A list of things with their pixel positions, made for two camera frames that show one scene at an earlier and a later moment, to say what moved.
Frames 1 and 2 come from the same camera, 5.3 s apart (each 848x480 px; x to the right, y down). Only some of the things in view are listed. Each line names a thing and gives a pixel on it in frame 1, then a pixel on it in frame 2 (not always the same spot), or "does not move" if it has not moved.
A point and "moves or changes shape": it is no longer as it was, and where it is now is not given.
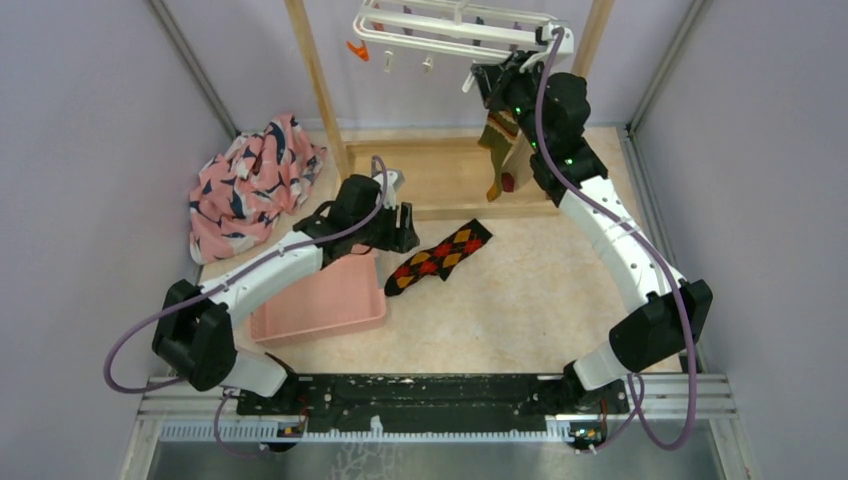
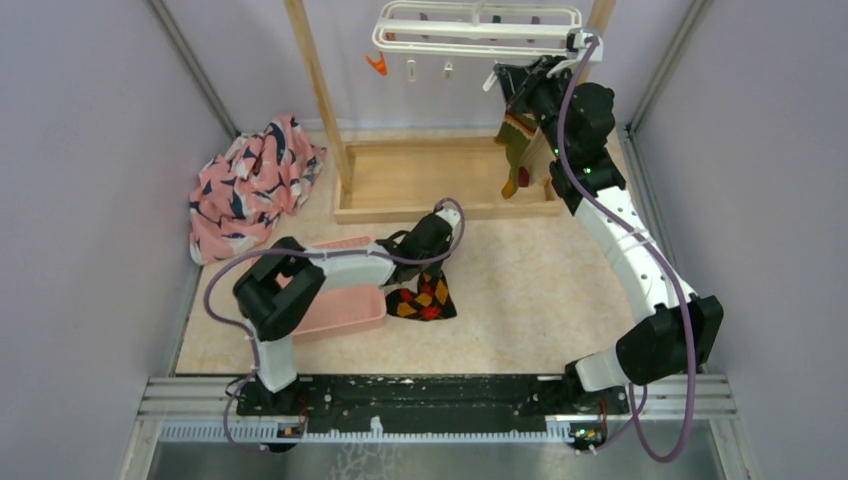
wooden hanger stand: x=443 y=180 does not move
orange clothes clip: x=361 y=51 → x=378 y=65
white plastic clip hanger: x=461 y=30 moves or changes shape
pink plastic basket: x=344 y=296 does not move
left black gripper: x=402 y=238 → x=445 y=247
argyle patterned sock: x=439 y=260 → x=430 y=302
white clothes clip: x=470 y=79 moves or changes shape
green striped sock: x=500 y=133 → x=514 y=135
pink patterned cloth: x=240 y=193 does not move
